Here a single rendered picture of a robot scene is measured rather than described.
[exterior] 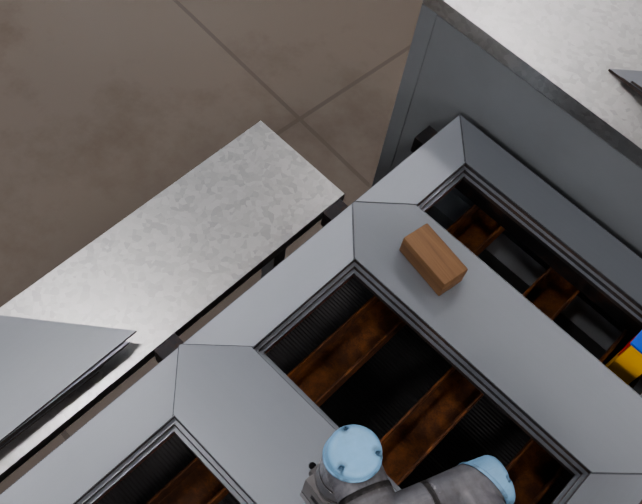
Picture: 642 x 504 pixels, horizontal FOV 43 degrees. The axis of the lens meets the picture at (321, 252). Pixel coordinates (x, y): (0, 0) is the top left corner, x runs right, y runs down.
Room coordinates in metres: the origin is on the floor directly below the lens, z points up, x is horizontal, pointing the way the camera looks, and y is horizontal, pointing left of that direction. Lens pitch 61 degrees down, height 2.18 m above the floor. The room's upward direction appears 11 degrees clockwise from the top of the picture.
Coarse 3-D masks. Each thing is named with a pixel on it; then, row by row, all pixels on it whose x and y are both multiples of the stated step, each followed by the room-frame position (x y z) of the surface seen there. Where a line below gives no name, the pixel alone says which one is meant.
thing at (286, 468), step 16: (320, 416) 0.44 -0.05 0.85; (304, 432) 0.41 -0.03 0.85; (320, 432) 0.41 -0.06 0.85; (288, 448) 0.37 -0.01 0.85; (304, 448) 0.38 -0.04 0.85; (320, 448) 0.38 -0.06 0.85; (272, 464) 0.34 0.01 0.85; (288, 464) 0.35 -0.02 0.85; (304, 464) 0.35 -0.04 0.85; (256, 480) 0.31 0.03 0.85; (272, 480) 0.32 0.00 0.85; (288, 480) 0.32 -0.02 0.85; (304, 480) 0.33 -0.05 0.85; (256, 496) 0.29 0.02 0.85; (272, 496) 0.29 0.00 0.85; (288, 496) 0.30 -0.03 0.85
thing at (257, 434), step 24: (288, 384) 0.48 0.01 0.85; (264, 408) 0.43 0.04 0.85; (288, 408) 0.44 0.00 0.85; (312, 408) 0.45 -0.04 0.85; (240, 432) 0.38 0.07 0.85; (264, 432) 0.39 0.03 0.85; (288, 432) 0.40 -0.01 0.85; (216, 456) 0.34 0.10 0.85; (240, 456) 0.34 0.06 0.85; (264, 456) 0.35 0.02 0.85; (240, 480) 0.31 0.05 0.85
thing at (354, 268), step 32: (480, 192) 0.98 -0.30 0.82; (576, 256) 0.86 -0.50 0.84; (384, 288) 0.71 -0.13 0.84; (608, 288) 0.81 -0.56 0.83; (288, 320) 0.61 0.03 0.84; (416, 320) 0.66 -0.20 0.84; (640, 320) 0.76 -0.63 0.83; (448, 352) 0.61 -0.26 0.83; (480, 384) 0.56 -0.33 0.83; (512, 416) 0.51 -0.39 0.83; (192, 448) 0.35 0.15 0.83; (544, 448) 0.47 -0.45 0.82; (224, 480) 0.31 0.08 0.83; (576, 480) 0.42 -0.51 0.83
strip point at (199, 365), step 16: (192, 352) 0.51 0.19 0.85; (208, 352) 0.51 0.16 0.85; (224, 352) 0.52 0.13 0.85; (240, 352) 0.52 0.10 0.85; (192, 368) 0.48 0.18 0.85; (208, 368) 0.48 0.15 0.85; (224, 368) 0.49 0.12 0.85; (176, 384) 0.44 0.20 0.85; (192, 384) 0.45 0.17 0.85; (208, 384) 0.45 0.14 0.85; (176, 400) 0.42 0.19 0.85
